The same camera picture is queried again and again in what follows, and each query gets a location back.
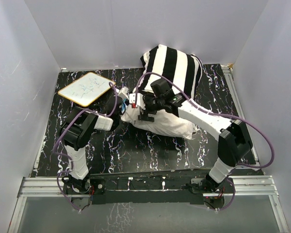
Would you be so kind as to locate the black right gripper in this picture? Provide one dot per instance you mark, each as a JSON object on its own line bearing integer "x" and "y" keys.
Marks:
{"x": 144, "y": 114}

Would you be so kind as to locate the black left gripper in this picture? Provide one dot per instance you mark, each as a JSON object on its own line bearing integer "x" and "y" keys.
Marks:
{"x": 126, "y": 101}

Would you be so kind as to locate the white pillow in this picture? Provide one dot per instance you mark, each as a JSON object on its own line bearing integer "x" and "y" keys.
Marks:
{"x": 165, "y": 124}

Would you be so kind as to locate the black white striped pillowcase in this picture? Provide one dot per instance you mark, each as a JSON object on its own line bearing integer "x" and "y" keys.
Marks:
{"x": 184, "y": 70}

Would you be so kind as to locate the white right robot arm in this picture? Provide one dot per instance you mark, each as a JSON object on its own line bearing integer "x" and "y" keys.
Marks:
{"x": 233, "y": 138}

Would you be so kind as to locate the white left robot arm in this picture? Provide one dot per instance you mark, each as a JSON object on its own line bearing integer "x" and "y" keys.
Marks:
{"x": 77, "y": 130}

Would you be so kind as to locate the yellow framed whiteboard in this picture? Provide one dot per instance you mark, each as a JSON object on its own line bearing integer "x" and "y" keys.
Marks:
{"x": 87, "y": 89}

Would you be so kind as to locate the aluminium table frame rail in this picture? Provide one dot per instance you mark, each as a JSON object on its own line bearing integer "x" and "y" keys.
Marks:
{"x": 152, "y": 202}

